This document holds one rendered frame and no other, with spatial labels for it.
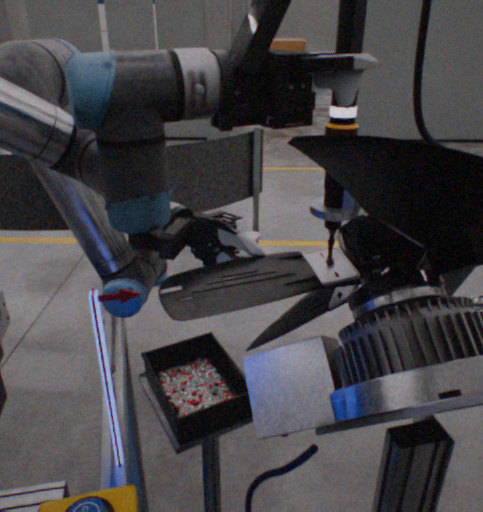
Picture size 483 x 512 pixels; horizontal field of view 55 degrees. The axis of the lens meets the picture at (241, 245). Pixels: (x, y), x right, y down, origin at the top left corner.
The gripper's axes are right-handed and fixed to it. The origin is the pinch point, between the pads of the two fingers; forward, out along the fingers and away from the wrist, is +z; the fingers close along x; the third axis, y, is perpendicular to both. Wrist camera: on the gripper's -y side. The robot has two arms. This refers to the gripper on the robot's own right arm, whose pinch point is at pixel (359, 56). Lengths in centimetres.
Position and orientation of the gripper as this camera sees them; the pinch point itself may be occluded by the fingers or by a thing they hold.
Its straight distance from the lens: 65.4
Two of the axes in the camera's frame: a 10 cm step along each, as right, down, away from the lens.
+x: 4.0, 4.0, -8.2
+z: 9.1, -1.9, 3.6
